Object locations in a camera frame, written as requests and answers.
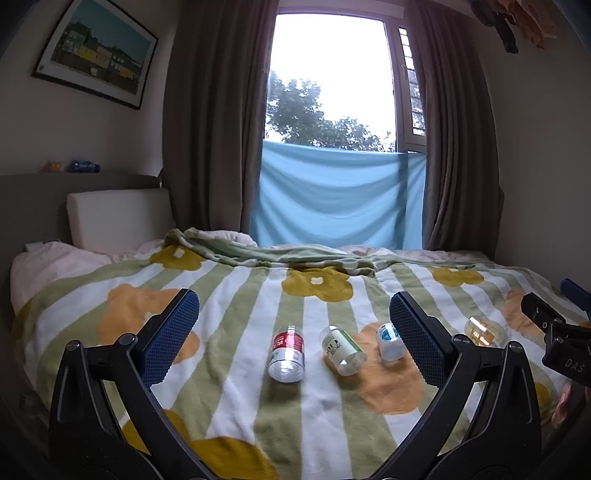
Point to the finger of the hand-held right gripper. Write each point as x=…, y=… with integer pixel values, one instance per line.
x=538, y=308
x=572, y=290

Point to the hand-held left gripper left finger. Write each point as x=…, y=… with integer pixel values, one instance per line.
x=171, y=341

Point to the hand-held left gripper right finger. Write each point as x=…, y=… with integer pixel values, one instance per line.
x=415, y=341

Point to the blue label clear cup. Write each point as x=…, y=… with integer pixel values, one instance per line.
x=389, y=342

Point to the amber clear cup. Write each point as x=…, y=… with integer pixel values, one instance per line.
x=482, y=332

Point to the green label clear cup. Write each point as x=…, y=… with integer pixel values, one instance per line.
x=344, y=353

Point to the red label clear cup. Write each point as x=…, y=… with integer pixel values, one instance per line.
x=287, y=356

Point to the person's right hand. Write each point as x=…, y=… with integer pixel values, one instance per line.
x=567, y=402

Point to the striped floral blanket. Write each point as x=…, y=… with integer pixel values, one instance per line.
x=240, y=300

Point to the white cushion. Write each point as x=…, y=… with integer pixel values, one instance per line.
x=117, y=219

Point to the pale pink duvet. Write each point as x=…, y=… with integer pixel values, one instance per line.
x=44, y=265

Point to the light blue hanging cloth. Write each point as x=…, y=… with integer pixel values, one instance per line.
x=332, y=198

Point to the brown curtain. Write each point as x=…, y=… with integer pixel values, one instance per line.
x=212, y=120
x=457, y=138

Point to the grey headboard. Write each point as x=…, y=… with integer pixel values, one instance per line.
x=27, y=207

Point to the blue toy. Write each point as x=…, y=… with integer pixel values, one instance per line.
x=83, y=166

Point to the orange toy figure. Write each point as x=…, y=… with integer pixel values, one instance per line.
x=53, y=166

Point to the open window sash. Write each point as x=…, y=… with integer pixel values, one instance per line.
x=408, y=92

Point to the tree outside window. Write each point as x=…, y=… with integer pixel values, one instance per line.
x=304, y=115

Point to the orange hanging cloth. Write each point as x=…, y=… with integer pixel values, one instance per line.
x=535, y=21

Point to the dark hanging object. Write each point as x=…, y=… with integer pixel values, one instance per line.
x=501, y=23

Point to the framed wall picture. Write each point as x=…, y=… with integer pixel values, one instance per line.
x=99, y=50

